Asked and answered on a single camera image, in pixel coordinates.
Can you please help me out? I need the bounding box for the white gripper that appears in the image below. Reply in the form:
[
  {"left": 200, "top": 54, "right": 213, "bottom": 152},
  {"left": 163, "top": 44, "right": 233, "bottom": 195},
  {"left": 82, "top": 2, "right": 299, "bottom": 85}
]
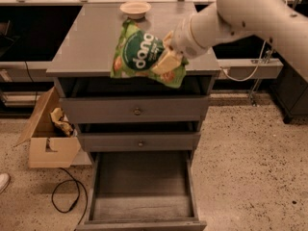
[{"left": 151, "top": 17, "right": 208, "bottom": 75}]

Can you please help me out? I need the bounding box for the green rice chip bag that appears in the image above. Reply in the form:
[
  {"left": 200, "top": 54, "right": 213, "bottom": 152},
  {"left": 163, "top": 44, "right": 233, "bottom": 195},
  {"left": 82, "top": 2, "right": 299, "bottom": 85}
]
[{"left": 110, "top": 19, "right": 189, "bottom": 89}]

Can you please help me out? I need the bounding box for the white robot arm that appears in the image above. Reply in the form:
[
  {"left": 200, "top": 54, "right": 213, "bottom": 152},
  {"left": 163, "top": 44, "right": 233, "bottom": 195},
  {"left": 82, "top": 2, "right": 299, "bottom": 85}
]
[{"left": 152, "top": 0, "right": 308, "bottom": 78}]

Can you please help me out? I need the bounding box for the grey top drawer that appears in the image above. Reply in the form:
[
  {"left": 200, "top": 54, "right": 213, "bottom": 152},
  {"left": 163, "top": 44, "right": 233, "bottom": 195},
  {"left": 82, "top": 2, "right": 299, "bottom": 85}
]
[{"left": 60, "top": 96, "right": 208, "bottom": 124}]

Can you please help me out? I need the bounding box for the grey wooden drawer cabinet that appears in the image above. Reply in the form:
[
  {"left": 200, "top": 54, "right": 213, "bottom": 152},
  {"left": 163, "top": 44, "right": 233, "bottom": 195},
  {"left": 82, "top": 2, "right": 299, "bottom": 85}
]
[{"left": 46, "top": 1, "right": 221, "bottom": 162}]

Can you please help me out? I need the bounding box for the grey middle drawer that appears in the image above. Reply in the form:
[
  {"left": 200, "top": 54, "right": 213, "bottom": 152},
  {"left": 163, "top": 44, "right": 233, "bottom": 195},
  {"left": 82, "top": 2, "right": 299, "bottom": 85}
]
[{"left": 78, "top": 132, "right": 200, "bottom": 152}]

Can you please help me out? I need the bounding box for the crumpled yellow snack bag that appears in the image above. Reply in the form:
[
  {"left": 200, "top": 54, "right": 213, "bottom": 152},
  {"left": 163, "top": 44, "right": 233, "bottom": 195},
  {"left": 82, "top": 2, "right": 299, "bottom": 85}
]
[{"left": 50, "top": 108, "right": 73, "bottom": 137}]

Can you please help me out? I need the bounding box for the grey open bottom drawer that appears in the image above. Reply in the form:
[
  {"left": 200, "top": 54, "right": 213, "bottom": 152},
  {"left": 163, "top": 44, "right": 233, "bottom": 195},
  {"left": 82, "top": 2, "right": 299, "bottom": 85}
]
[{"left": 76, "top": 151, "right": 206, "bottom": 231}]

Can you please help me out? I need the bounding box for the beige paper bowl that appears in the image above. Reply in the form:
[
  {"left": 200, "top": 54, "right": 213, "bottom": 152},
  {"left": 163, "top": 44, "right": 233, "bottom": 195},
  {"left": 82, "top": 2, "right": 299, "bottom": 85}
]
[{"left": 119, "top": 1, "right": 151, "bottom": 20}]

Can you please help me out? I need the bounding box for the dark grey side cabinet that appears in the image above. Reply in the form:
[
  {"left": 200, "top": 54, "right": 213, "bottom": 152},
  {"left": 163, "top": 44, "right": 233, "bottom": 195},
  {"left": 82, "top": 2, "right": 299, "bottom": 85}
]
[{"left": 270, "top": 64, "right": 308, "bottom": 124}]

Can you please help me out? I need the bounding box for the open cardboard box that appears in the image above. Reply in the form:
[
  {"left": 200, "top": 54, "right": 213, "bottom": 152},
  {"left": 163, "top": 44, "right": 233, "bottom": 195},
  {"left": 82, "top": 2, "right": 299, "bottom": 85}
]
[{"left": 16, "top": 88, "right": 88, "bottom": 168}]

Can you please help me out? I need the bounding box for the white shoe tip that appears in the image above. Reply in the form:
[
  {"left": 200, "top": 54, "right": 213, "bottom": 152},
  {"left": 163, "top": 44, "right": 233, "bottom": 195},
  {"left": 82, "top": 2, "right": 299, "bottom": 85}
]
[{"left": 0, "top": 173, "right": 11, "bottom": 193}]

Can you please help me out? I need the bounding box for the white hanging cable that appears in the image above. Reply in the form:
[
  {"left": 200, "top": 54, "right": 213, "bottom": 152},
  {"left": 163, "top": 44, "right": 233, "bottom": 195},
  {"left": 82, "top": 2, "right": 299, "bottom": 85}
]
[{"left": 220, "top": 40, "right": 269, "bottom": 83}]

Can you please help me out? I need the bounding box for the black floor cable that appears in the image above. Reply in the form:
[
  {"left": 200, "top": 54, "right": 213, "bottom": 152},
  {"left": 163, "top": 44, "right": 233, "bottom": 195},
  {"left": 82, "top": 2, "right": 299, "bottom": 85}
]
[{"left": 51, "top": 167, "right": 89, "bottom": 231}]

